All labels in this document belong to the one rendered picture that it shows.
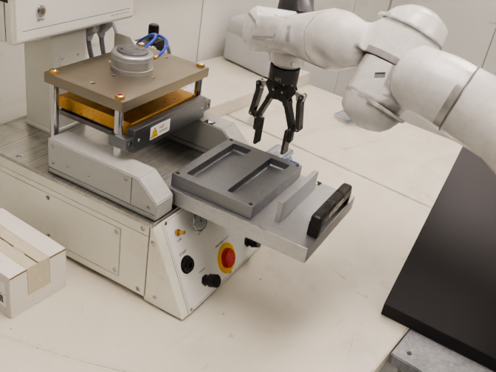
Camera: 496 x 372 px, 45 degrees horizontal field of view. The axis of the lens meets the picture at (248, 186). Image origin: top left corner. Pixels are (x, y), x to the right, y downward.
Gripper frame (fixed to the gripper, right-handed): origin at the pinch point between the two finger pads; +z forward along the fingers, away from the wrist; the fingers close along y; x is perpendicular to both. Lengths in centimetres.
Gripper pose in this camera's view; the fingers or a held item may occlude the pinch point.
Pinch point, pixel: (271, 138)
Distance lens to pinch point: 158.8
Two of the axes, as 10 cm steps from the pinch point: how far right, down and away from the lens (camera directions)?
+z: -1.5, 8.5, 5.0
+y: 8.5, 3.7, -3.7
